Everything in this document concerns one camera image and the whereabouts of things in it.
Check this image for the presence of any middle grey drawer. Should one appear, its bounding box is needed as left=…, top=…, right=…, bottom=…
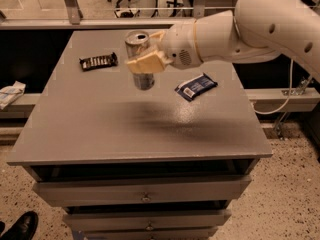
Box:
left=63, top=210, right=231, bottom=231

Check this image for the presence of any grey metal railing frame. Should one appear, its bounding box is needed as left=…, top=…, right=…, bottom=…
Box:
left=0, top=0, right=320, bottom=31

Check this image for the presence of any folded white cloth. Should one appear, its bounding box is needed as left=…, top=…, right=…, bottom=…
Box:
left=0, top=81, right=26, bottom=110

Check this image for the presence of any dark rxbar chocolate bar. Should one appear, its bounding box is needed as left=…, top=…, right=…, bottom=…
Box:
left=79, top=53, right=118, bottom=71

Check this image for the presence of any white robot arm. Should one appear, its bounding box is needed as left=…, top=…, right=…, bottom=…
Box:
left=127, top=0, right=320, bottom=81

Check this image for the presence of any grey drawer cabinet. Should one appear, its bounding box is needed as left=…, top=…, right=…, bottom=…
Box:
left=6, top=28, right=273, bottom=240

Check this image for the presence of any bottom grey drawer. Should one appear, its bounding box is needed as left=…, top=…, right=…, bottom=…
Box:
left=84, top=227, right=218, bottom=240

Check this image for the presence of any black leather shoe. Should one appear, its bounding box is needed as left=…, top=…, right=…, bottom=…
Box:
left=0, top=211, right=38, bottom=240

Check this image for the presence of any grey drawer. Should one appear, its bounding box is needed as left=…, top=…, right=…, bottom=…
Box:
left=33, top=175, right=251, bottom=207
left=84, top=227, right=218, bottom=240
left=63, top=210, right=231, bottom=231

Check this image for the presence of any top grey drawer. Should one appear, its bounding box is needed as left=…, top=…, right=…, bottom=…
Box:
left=33, top=175, right=251, bottom=207

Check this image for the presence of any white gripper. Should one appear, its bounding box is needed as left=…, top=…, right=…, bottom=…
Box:
left=126, top=20, right=202, bottom=74

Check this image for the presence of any silver redbull can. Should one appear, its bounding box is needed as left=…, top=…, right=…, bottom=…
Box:
left=125, top=30, right=154, bottom=91

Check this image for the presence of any blue snack bar wrapper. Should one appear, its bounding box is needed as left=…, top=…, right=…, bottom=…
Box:
left=175, top=73, right=218, bottom=102

